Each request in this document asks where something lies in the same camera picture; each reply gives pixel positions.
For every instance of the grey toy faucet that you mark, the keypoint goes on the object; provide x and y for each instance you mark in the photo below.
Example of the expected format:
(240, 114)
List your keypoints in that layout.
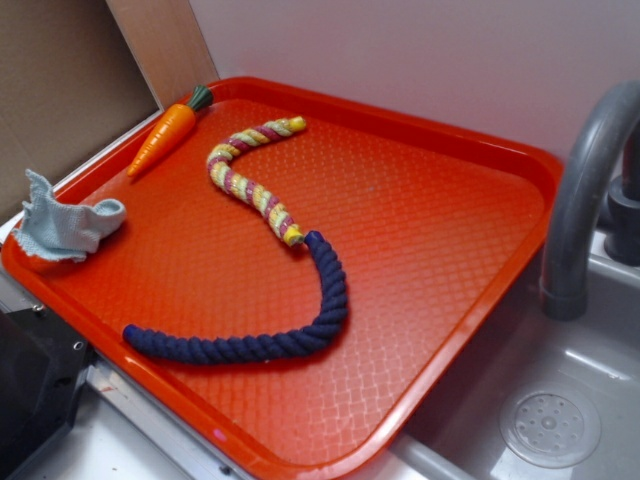
(594, 161)

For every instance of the dark faucet handle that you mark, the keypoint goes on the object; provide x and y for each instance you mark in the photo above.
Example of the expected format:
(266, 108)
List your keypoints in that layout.
(622, 243)

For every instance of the orange plastic tray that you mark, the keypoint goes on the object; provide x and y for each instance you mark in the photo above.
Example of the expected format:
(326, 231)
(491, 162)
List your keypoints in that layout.
(432, 225)

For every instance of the grey toy sink basin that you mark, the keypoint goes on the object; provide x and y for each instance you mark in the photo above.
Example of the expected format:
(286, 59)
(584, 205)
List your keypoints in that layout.
(534, 398)

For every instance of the brown cardboard panel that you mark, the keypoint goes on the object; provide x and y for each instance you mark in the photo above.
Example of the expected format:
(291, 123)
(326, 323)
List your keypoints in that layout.
(76, 75)

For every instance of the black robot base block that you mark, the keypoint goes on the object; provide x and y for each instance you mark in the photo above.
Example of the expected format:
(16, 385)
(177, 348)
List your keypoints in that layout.
(44, 363)

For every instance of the light blue cloth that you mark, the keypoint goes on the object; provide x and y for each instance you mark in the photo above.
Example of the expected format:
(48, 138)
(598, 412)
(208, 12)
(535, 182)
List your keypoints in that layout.
(56, 231)

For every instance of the orange toy carrot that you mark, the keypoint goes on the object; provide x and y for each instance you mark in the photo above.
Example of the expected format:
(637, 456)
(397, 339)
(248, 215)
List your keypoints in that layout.
(171, 128)

